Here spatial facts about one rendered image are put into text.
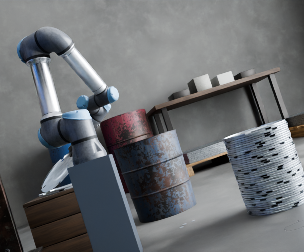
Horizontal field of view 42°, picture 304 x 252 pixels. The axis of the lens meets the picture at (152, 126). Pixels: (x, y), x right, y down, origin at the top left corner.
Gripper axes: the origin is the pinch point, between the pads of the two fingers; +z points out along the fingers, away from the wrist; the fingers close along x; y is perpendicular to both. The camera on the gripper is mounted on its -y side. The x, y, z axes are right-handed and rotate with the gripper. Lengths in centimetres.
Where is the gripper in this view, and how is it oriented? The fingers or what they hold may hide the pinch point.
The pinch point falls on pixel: (72, 154)
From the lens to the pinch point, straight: 221.8
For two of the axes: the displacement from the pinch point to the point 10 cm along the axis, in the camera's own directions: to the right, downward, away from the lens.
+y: -2.1, 0.2, -9.8
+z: -5.8, 8.1, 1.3
